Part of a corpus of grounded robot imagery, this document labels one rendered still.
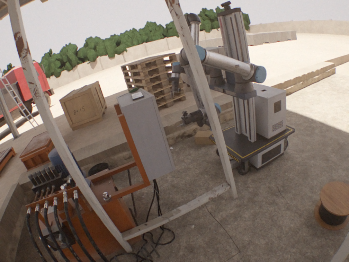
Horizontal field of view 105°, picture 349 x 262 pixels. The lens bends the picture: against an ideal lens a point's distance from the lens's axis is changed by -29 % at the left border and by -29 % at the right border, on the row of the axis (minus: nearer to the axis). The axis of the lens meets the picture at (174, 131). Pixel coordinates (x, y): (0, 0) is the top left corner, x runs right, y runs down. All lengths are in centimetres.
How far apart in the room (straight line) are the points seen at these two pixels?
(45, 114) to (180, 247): 147
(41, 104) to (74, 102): 336
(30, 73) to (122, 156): 224
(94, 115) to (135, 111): 322
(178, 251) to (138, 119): 118
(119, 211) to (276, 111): 186
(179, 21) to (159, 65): 254
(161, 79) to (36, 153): 267
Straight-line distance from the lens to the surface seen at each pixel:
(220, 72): 216
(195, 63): 118
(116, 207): 158
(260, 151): 215
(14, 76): 1076
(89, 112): 439
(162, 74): 366
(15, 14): 112
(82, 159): 303
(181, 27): 114
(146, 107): 123
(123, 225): 173
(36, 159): 376
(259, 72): 160
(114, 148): 295
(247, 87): 178
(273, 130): 229
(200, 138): 290
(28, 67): 106
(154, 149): 134
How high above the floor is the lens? 154
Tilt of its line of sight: 26 degrees down
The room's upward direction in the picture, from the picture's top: 15 degrees counter-clockwise
